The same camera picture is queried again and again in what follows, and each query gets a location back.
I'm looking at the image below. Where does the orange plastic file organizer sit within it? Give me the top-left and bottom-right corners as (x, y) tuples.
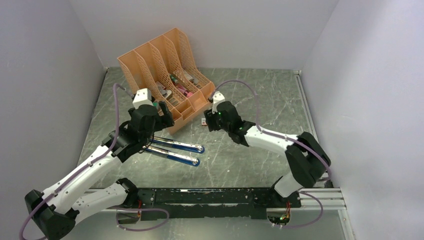
(117, 28), (216, 135)

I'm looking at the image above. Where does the grey white item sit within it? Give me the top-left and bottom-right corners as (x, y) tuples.
(183, 71), (199, 85)

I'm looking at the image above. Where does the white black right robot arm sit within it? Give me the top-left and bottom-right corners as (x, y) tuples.
(203, 101), (331, 207)

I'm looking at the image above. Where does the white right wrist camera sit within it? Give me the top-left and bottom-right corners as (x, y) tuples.
(209, 91), (226, 114)

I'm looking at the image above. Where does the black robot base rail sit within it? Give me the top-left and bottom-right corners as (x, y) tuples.
(117, 178), (301, 224)

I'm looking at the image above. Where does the blue metal stapler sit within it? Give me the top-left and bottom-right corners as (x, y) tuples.
(142, 136), (206, 168)

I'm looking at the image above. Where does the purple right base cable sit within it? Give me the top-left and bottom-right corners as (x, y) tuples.
(271, 190), (324, 230)

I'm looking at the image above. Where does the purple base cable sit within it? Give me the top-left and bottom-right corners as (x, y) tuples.
(271, 190), (324, 230)
(112, 206), (170, 232)

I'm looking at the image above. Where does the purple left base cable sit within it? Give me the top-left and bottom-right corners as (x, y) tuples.
(112, 206), (170, 232)

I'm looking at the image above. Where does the green capped marker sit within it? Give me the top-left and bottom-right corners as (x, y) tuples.
(170, 74), (179, 84)

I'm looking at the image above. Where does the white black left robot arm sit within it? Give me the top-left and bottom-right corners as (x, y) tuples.
(24, 100), (174, 240)

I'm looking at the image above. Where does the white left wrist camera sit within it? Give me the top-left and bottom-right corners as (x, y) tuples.
(132, 88), (153, 109)

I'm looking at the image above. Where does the pink marker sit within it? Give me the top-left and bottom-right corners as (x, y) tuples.
(175, 83), (193, 98)

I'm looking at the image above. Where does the grey white stapler remover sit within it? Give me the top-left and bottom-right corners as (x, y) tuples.
(155, 81), (173, 100)

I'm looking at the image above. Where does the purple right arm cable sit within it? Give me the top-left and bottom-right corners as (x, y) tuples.
(208, 79), (333, 182)

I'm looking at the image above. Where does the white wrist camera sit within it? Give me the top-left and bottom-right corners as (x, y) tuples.
(132, 88), (153, 109)
(209, 91), (226, 114)

